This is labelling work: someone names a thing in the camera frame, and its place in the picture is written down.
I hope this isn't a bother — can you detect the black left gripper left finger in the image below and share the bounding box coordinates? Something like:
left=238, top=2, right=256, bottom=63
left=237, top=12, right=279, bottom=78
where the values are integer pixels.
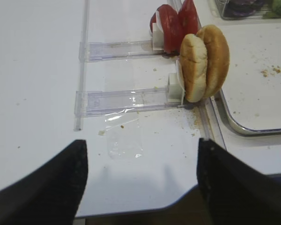
left=0, top=140, right=88, bottom=225

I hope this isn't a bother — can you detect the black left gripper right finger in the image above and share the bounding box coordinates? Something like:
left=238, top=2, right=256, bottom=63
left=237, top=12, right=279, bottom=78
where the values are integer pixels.
left=197, top=138, right=281, bottom=225

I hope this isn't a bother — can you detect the bun half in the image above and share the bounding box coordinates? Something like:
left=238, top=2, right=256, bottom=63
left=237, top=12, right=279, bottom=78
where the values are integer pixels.
left=180, top=34, right=207, bottom=103
left=196, top=24, right=230, bottom=98

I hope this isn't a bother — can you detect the clear tomato pusher track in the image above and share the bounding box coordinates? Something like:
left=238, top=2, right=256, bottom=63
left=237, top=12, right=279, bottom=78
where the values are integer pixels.
left=85, top=37, right=165, bottom=62

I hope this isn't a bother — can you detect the rear tomato slice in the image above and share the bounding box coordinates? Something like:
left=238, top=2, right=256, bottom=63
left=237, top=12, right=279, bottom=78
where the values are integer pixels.
left=178, top=0, right=199, bottom=35

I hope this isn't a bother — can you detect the tomato slice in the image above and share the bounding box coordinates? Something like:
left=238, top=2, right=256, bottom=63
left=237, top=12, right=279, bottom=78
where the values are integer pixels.
left=150, top=4, right=184, bottom=54
left=178, top=0, right=199, bottom=35

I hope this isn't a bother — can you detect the clear plastic lettuce container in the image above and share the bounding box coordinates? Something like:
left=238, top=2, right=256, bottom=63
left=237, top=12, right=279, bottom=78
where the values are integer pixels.
left=214, top=0, right=281, bottom=20

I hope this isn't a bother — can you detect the purple lettuce leaf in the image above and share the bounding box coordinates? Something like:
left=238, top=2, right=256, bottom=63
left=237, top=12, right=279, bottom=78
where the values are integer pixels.
left=223, top=0, right=266, bottom=18

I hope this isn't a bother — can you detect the front tomato slice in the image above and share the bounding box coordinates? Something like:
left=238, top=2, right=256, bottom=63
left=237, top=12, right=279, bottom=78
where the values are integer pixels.
left=150, top=4, right=184, bottom=54

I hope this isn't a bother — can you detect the green lettuce leaf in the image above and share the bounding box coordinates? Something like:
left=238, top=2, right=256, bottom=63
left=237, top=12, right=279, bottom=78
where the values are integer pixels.
left=263, top=0, right=281, bottom=19

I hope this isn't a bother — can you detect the metal baking tray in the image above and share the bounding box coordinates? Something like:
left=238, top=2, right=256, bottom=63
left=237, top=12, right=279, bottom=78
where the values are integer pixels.
left=194, top=0, right=281, bottom=135

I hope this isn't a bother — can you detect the clear bun pusher track left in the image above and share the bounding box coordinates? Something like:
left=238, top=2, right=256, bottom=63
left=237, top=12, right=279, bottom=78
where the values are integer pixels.
left=74, top=72, right=185, bottom=117

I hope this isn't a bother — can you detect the clear left back rail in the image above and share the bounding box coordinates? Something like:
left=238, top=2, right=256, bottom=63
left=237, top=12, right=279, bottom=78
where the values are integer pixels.
left=74, top=0, right=90, bottom=131

